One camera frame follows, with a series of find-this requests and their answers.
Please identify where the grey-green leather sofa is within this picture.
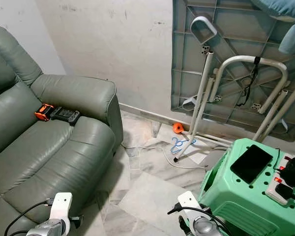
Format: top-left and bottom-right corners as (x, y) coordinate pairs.
(0, 25), (124, 236)

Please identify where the black handheld controller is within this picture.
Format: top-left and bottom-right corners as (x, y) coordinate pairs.
(50, 107), (82, 127)

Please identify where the orange and black handheld device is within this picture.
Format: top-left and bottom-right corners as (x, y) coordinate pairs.
(34, 104), (54, 122)

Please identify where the blue clothes hanger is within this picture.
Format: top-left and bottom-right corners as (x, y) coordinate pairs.
(169, 136), (198, 156)

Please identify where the green plastic stool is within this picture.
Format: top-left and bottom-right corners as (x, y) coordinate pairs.
(197, 138), (295, 236)

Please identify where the white straight table leg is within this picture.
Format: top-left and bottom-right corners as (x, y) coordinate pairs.
(173, 49), (215, 163)

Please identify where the black tablet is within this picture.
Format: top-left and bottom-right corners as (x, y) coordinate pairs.
(230, 144), (274, 185)

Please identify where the white power strip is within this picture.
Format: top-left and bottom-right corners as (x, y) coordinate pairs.
(265, 154), (295, 207)

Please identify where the black power adapter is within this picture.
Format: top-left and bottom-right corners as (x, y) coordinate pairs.
(277, 157), (295, 188)

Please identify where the grey folded plastic table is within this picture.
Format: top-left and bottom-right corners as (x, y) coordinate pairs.
(171, 0), (295, 144)

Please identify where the blue cloth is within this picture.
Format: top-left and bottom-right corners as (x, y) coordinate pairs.
(250, 0), (295, 55)

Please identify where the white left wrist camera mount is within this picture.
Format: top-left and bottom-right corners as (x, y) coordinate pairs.
(50, 192), (73, 222)

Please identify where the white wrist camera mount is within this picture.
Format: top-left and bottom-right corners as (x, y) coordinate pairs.
(177, 190), (203, 217)
(50, 192), (73, 222)

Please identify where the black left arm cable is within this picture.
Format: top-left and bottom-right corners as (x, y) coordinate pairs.
(3, 198), (54, 236)

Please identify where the white floor cable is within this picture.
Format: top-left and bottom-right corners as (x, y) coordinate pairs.
(122, 144), (207, 171)

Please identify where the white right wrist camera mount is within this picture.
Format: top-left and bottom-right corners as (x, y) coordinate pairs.
(177, 190), (203, 217)

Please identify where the white curved table leg frame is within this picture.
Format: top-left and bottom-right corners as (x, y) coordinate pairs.
(208, 55), (295, 143)

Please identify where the white rounded table bracket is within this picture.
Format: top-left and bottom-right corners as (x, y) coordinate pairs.
(190, 16), (218, 45)

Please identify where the black strap with cord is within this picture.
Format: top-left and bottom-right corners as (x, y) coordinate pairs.
(236, 56), (263, 108)

